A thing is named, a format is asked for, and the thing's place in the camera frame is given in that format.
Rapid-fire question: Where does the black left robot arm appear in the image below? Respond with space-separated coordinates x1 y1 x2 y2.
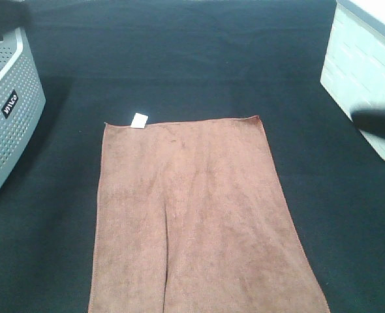
0 1 31 40

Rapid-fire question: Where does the white towel label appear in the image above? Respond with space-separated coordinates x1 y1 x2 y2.
130 112 149 129

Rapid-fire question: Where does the white perforated laundry basket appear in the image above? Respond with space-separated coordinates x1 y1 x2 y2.
0 27 46 188

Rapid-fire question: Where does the brown towel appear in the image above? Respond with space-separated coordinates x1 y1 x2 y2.
88 116 329 312

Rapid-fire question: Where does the white plastic bin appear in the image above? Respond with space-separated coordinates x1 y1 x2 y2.
319 0 385 168

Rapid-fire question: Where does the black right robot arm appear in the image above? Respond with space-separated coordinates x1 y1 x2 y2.
350 102 385 140

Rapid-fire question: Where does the black table cloth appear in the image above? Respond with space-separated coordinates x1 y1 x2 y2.
0 1 385 312

